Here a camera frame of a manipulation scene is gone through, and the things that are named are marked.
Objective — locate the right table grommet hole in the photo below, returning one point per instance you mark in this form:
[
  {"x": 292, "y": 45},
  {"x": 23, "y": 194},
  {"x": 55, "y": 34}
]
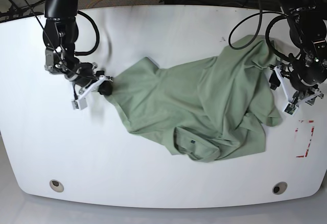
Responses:
[{"x": 279, "y": 188}]

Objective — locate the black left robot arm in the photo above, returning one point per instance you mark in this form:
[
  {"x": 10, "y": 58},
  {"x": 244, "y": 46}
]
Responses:
[{"x": 307, "y": 33}]

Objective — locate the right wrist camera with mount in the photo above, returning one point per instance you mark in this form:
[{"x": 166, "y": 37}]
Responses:
[{"x": 80, "y": 94}]

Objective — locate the green T-shirt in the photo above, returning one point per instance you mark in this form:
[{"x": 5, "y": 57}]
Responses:
[{"x": 209, "y": 110}]

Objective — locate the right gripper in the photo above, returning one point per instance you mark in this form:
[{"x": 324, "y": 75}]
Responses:
[{"x": 83, "y": 75}]

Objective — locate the black tripod legs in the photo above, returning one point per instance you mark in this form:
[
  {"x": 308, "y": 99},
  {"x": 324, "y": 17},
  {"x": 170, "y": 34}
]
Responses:
[{"x": 15, "y": 12}]

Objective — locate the table grommet hole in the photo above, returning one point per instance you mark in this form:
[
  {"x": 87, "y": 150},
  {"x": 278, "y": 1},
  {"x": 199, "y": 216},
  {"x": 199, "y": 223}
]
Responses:
[
  {"x": 56, "y": 186},
  {"x": 279, "y": 188}
]

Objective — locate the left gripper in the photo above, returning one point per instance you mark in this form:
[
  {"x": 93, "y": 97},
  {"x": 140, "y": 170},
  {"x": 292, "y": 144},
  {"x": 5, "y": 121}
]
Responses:
[{"x": 304, "y": 77}]

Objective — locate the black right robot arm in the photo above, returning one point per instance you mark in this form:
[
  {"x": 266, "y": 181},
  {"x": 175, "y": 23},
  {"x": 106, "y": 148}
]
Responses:
[{"x": 59, "y": 36}]

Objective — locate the red tape rectangle marking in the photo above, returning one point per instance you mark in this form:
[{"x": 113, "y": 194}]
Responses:
[{"x": 303, "y": 137}]

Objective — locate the left table grommet hole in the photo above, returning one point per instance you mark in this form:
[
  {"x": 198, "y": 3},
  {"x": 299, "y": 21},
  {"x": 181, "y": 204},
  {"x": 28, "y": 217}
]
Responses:
[{"x": 56, "y": 186}]

